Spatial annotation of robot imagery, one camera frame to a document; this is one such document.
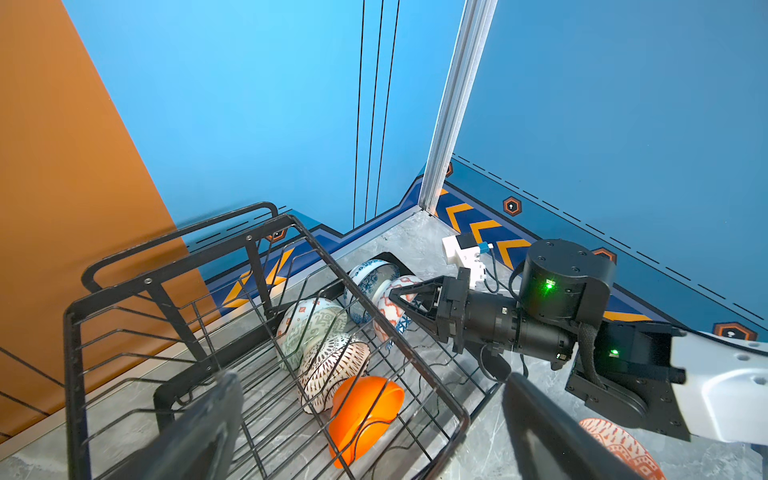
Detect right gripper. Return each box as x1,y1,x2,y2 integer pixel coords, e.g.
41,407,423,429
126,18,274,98
387,239,616,369

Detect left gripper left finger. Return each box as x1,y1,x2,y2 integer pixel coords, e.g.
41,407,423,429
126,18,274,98
107,371,243,479

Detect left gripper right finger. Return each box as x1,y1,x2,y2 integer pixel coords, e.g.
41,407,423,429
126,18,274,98
502,373,639,479

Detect blue floral bowl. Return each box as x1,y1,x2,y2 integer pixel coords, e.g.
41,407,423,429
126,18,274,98
342,259,400,324

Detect white lattice bowl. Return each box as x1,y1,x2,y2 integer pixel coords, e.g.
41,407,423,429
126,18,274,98
299,333,370,414

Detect orange bowl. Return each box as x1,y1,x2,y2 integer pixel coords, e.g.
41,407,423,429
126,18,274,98
328,376,405,469

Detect green patterned bowl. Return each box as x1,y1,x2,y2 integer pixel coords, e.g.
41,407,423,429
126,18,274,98
276,297,349,370

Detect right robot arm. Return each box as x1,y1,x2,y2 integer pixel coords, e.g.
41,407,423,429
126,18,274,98
389,239,767,446

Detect red patterned bowl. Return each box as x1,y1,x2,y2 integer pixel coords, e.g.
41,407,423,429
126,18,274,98
579,418,666,480

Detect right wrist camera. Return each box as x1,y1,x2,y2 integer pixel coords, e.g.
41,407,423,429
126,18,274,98
441,233,493,289

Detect black wire dish rack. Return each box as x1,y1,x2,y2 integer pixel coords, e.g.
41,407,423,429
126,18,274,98
63,202,498,479

